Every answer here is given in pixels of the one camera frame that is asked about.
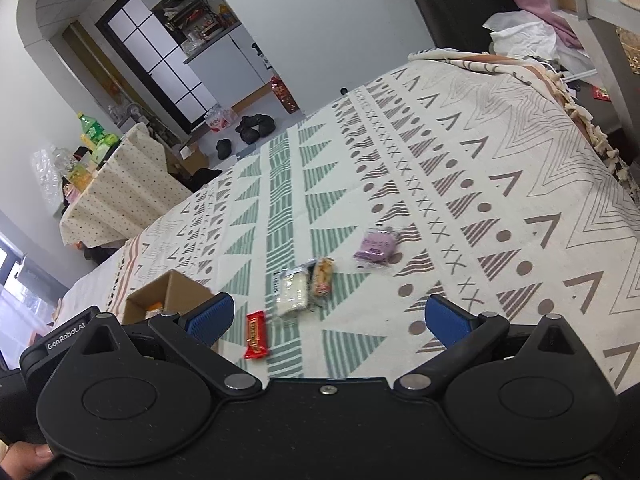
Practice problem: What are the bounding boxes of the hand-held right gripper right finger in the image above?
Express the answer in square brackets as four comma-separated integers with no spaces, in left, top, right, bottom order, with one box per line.
[394,294,591,391]

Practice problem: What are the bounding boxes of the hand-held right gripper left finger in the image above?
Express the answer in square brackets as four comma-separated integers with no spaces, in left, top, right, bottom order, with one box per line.
[82,292,263,393]

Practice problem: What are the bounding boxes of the cardboard box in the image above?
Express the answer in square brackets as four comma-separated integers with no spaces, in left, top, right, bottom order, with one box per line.
[122,269,217,328]

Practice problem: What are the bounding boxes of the red snack packet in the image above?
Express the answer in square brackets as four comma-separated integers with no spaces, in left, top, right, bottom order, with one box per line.
[244,311,271,361]

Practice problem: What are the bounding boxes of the silver white snack packet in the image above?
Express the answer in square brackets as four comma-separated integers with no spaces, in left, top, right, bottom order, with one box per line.
[274,266,313,318]

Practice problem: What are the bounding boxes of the purple snack packet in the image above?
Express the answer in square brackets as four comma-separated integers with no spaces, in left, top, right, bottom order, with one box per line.
[352,226,401,267]

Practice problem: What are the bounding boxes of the clear peanut snack packet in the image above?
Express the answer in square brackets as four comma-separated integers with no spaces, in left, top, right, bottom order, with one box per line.
[310,256,336,298]

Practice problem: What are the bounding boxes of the person's left hand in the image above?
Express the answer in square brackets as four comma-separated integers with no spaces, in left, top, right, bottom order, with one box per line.
[0,440,56,480]

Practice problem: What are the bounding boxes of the window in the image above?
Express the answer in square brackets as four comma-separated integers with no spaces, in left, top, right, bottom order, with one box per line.
[0,232,68,376]

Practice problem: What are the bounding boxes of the white bed sheet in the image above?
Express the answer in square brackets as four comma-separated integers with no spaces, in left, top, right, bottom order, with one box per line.
[52,247,132,326]

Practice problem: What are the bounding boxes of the small table with dotted cloth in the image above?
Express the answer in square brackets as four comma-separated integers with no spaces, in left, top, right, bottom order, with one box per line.
[59,122,193,248]

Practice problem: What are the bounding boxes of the open brown carton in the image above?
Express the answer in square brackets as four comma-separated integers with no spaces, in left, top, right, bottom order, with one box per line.
[172,142,208,171]

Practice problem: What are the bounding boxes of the clear plastic bag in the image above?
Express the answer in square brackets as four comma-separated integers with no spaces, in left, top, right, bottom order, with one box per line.
[30,145,71,211]

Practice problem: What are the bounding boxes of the pack of water bottles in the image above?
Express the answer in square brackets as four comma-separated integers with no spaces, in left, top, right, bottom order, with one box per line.
[207,104,236,133]

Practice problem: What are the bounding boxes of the green drink bottle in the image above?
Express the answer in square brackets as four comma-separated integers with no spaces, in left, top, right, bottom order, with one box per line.
[77,112,121,161]

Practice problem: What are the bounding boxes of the white kitchen cabinet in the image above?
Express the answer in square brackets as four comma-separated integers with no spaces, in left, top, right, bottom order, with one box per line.
[182,25,281,106]

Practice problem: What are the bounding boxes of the black framed glass door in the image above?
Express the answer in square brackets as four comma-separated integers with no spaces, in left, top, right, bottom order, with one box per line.
[97,0,218,131]

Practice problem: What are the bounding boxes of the white plastic bag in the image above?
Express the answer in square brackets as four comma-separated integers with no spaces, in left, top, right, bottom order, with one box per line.
[482,10,561,68]

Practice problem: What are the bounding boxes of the cluttered kitchen counter items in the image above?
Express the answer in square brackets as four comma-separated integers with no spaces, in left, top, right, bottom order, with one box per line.
[152,0,241,56]

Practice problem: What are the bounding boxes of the black chair back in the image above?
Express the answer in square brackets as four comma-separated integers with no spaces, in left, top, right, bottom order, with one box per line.
[395,0,521,53]

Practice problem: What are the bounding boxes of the white side table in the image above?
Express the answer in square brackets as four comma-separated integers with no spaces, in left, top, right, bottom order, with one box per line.
[544,0,640,151]

